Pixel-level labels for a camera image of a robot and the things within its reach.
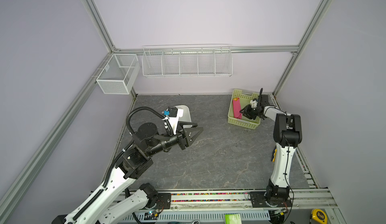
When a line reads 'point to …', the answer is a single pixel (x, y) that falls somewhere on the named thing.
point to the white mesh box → (119, 74)
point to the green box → (232, 218)
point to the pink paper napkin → (236, 108)
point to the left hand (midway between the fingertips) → (199, 130)
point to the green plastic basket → (245, 98)
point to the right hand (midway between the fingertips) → (242, 112)
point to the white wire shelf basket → (210, 60)
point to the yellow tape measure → (319, 216)
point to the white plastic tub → (183, 113)
